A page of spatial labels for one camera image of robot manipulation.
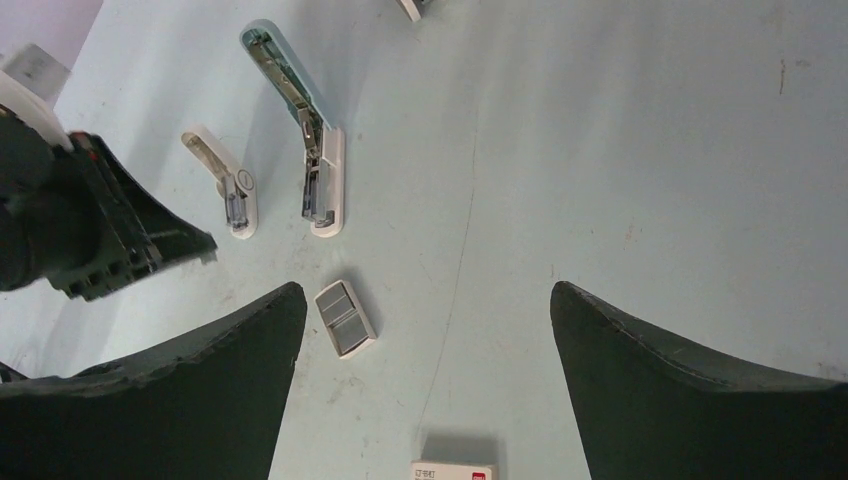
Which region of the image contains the small white mini stapler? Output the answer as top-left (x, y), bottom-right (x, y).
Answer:
top-left (180, 125), bottom-right (259, 240)

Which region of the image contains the staple tray with staples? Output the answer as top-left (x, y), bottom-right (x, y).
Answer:
top-left (314, 280), bottom-right (378, 359)

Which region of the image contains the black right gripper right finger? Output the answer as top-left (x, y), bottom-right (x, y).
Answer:
top-left (550, 281), bottom-right (847, 479)

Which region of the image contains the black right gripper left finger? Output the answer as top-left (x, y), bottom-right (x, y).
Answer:
top-left (1, 282), bottom-right (307, 479)

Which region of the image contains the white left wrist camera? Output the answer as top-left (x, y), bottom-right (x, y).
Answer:
top-left (1, 43), bottom-right (73, 152)

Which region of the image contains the white staple remover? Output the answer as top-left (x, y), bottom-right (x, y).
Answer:
top-left (396, 0), bottom-right (431, 22)

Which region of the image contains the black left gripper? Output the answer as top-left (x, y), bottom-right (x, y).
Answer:
top-left (1, 112), bottom-right (217, 301)

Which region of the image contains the white staple box sleeve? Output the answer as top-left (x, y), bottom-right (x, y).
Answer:
top-left (409, 460), bottom-right (498, 480)

